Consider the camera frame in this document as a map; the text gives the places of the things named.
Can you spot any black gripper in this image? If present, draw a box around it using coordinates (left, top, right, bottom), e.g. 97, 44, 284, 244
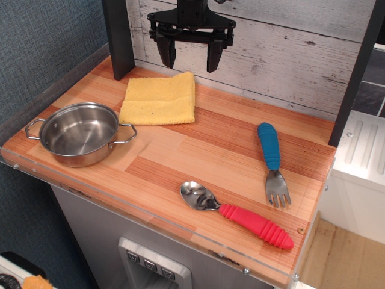
147, 1, 236, 73

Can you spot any red handled metal spoon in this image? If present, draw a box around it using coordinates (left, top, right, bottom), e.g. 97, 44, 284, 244
180, 181, 294, 250

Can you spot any yellow folded cloth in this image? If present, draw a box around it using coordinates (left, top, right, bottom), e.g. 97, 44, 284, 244
119, 72, 196, 125

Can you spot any stainless steel pot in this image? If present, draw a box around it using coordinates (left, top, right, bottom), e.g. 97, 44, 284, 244
25, 102, 137, 168

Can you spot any silver dispenser button panel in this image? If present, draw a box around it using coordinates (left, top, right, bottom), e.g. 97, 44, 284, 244
118, 237, 193, 288

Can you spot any grey toy cabinet front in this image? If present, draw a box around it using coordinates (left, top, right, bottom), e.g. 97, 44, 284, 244
49, 184, 280, 289

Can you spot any white toy sink unit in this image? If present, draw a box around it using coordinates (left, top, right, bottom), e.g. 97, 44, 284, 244
317, 43, 385, 244

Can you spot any orange object bottom left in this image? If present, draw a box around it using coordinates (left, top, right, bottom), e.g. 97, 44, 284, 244
22, 275, 54, 289

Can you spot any dark left vertical post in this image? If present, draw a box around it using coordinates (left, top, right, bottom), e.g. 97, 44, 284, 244
102, 0, 135, 81

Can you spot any dark vertical post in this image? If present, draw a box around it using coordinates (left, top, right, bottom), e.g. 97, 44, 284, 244
102, 0, 135, 81
328, 0, 384, 147

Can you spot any blue handled metal fork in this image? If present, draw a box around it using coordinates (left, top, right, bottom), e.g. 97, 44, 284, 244
257, 122, 291, 208

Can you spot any dark right vertical post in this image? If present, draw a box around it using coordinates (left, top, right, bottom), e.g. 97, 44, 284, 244
328, 0, 384, 147

